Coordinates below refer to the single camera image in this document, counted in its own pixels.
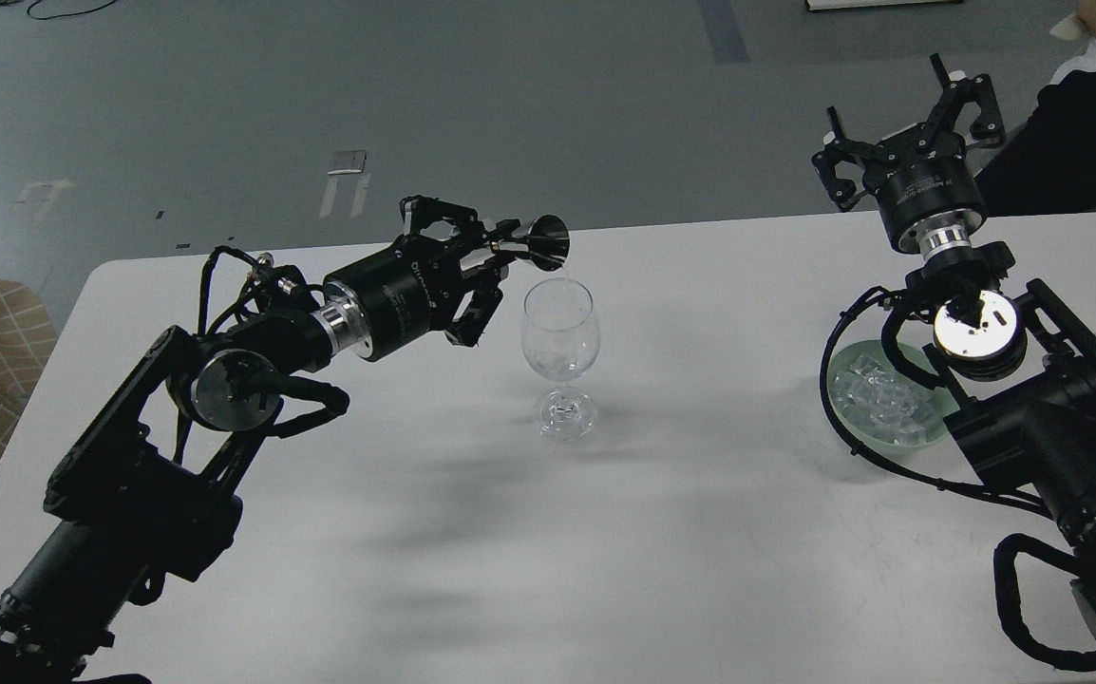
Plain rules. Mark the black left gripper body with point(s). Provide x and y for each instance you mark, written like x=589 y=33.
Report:
x=381 y=303

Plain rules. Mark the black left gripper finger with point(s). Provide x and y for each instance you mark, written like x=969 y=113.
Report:
x=483 y=283
x=464 y=236

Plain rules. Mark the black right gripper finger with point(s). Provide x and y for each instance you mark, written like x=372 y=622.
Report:
x=850 y=170
x=965 y=118

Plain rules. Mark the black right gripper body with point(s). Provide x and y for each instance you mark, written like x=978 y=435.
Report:
x=923 y=185

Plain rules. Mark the steel double jigger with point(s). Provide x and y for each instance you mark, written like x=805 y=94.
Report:
x=545 y=241

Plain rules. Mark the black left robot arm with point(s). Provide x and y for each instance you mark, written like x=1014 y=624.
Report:
x=148 y=491

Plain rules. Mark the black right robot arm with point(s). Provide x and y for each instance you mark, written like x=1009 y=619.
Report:
x=1021 y=370

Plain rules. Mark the clear wine glass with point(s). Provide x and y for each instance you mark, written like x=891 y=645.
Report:
x=560 y=338

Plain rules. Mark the clear ice cubes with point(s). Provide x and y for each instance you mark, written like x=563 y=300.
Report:
x=883 y=404

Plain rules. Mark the person in white shirt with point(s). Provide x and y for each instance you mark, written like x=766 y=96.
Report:
x=1050 y=167

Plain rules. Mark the metal floor plate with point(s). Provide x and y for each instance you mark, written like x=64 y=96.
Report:
x=348 y=162

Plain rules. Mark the green bowl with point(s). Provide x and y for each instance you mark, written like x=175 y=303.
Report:
x=942 y=402

